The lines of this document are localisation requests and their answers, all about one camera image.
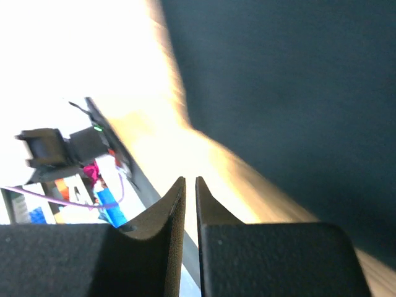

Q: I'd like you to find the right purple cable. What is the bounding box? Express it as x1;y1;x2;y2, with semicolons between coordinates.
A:
2;171;126;210

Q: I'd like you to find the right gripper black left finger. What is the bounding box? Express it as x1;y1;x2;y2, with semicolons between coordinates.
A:
1;178;186;296

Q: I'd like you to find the black t shirt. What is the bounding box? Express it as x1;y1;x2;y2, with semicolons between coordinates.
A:
161;1;395;267

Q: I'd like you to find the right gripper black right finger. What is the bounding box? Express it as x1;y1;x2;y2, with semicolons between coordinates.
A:
195;177;371;296

